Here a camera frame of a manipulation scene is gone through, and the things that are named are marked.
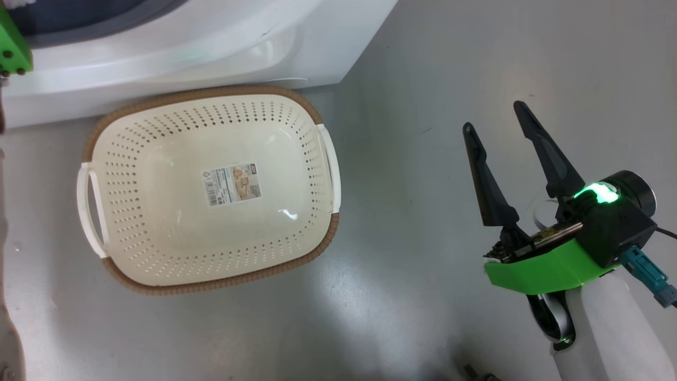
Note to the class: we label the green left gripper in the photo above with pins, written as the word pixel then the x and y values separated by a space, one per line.
pixel 13 50

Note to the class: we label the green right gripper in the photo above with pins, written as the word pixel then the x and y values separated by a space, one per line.
pixel 550 270

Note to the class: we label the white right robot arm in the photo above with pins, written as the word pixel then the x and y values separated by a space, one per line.
pixel 608 333

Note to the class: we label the white Hisense washing machine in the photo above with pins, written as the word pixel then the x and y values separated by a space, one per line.
pixel 211 53

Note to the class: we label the cream perforated laundry basket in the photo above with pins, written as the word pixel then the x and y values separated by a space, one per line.
pixel 169 233

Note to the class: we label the paper basket label sticker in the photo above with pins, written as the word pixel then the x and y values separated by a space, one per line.
pixel 231 184

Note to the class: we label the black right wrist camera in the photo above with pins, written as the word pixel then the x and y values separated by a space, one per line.
pixel 619 227

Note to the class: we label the teal right camera connector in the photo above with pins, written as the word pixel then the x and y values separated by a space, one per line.
pixel 648 275

